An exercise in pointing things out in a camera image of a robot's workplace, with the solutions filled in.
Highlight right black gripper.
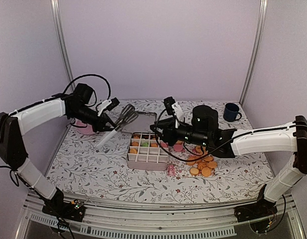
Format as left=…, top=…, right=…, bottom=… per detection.
left=150, top=117, right=210, bottom=148

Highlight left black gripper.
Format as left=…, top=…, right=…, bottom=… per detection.
left=70, top=105, right=119, bottom=132

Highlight pink round cookie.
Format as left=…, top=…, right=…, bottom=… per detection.
left=160, top=142, right=168, bottom=148

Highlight metal tongs white handle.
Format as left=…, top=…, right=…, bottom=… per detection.
left=95, top=104, right=139, bottom=150

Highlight metal divided cookie tin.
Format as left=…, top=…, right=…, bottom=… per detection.
left=127, top=132, right=169, bottom=171

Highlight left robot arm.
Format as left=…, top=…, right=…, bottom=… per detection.
left=0, top=84, right=119, bottom=216

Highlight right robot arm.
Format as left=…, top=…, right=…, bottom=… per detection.
left=150, top=105, right=307, bottom=217

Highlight metal tin lid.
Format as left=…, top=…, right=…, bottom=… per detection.
left=122, top=112, right=157, bottom=133

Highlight pink plate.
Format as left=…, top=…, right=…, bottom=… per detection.
left=74, top=120, right=95, bottom=135

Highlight floral cookie tray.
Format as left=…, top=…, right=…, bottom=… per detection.
left=167, top=140, right=218, bottom=179

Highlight floral tablecloth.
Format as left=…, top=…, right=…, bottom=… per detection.
left=42, top=99, right=276, bottom=205

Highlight dark blue mug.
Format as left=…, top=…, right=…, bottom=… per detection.
left=223, top=103, right=242, bottom=122

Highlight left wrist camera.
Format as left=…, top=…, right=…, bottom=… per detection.
left=96, top=98, right=120, bottom=117

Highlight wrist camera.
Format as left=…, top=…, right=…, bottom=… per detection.
left=163, top=97, right=184, bottom=128
left=96, top=98, right=120, bottom=117

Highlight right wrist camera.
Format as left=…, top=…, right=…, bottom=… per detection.
left=163, top=97, right=184, bottom=128

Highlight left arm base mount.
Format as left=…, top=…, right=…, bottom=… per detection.
left=42, top=199, right=86, bottom=222

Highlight front aluminium rail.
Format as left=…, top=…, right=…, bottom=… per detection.
left=15, top=193, right=306, bottom=239

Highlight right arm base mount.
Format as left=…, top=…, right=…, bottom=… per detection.
left=234, top=201, right=278, bottom=234

